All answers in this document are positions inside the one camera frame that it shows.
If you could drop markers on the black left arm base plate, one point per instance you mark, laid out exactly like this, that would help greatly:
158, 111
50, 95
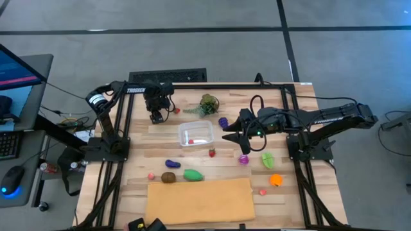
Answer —
96, 154

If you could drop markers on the person's hand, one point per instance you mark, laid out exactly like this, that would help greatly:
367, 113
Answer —
126, 227

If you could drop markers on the purple toy grapes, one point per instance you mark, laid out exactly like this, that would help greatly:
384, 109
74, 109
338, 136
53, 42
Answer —
222, 122

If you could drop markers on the small plastic bottle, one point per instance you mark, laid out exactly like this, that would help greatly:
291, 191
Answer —
77, 165

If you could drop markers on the brown toy kiwi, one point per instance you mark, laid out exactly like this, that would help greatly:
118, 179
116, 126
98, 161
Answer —
168, 177

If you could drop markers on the green ribbed toy vegetable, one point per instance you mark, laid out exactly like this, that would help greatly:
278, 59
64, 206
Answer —
193, 175

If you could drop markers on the black keyboard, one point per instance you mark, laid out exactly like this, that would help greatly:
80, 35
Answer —
9, 144

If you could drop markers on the white paper sheet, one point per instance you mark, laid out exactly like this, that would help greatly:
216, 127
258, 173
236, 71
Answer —
85, 134

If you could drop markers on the black floor vent grille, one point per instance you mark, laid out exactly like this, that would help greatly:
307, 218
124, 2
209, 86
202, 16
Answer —
167, 76

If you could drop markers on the black desk support bar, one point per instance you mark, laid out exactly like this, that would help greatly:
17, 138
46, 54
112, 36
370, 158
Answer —
61, 133

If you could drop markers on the black computer mouse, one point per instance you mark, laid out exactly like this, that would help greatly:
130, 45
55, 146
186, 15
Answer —
12, 179

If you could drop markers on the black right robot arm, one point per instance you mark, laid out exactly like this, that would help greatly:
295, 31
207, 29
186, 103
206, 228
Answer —
337, 117

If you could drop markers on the red soda can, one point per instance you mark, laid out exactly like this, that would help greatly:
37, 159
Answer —
48, 167

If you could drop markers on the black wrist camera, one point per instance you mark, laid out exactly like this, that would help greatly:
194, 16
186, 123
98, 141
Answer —
246, 115
169, 89

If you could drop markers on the computer monitor with blue screen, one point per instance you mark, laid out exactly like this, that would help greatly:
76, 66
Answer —
13, 70

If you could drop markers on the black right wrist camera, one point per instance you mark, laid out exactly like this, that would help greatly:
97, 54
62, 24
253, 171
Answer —
246, 115

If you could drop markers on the small pink-red toy fruit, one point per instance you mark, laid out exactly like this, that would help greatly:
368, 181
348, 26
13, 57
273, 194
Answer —
262, 192
191, 141
151, 176

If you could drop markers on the light green toy leaf vegetable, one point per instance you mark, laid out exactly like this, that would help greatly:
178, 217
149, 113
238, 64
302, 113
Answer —
267, 160

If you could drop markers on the orange toy fruit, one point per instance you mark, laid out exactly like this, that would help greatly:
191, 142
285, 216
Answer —
276, 180

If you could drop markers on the black yellow handheld device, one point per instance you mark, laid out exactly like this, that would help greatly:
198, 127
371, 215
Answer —
137, 225

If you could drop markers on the dark blue toy eggplant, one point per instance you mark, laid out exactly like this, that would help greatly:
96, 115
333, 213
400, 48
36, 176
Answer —
172, 164

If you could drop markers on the clear plastic tupperware container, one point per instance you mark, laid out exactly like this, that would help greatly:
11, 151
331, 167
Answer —
200, 130

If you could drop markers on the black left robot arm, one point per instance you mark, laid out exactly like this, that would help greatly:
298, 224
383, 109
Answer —
135, 90

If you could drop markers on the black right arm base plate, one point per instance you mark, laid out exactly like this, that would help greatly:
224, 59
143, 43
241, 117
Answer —
321, 150

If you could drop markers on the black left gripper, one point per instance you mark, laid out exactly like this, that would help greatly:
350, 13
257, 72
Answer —
155, 93

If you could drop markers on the orange waffle cloth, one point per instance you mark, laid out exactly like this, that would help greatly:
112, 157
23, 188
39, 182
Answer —
199, 202

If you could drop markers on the black rounded object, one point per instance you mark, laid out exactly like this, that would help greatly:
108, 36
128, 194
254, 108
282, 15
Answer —
6, 109

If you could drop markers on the purple white striped toy onion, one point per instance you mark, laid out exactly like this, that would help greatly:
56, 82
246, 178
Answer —
243, 159

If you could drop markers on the potted green succulent plant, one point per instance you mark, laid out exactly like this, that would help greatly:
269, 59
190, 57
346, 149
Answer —
208, 105

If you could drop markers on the grey desk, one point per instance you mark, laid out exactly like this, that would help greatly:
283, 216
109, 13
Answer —
41, 96

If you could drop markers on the black caster wheel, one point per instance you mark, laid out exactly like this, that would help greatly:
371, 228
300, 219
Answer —
43, 206

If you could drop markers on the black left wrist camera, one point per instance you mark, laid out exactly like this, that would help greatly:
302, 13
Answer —
169, 89

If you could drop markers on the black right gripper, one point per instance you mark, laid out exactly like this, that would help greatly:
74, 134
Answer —
261, 123

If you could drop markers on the red toy strawberry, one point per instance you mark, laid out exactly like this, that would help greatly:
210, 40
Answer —
212, 152
176, 110

